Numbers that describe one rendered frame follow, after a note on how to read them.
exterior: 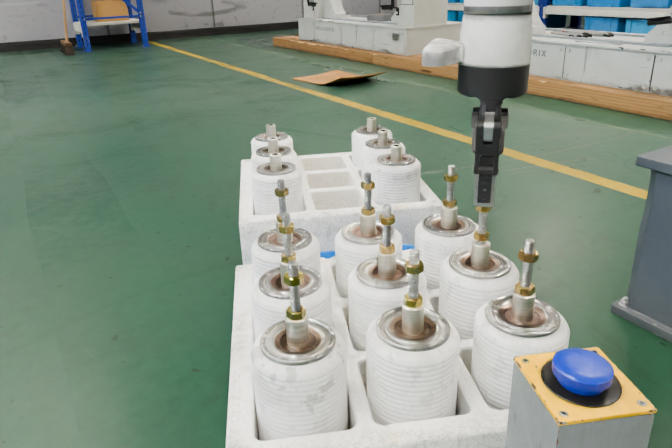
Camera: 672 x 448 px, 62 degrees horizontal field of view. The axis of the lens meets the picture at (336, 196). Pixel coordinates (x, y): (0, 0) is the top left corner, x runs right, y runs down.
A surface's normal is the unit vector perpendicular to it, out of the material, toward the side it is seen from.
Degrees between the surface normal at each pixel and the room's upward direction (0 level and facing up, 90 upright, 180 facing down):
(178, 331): 0
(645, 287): 90
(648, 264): 90
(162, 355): 0
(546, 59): 90
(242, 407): 0
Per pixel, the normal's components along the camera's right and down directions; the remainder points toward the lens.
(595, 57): -0.86, 0.21
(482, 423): -0.03, -0.93
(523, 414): -0.99, 0.08
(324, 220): 0.15, 0.36
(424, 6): 0.51, 0.29
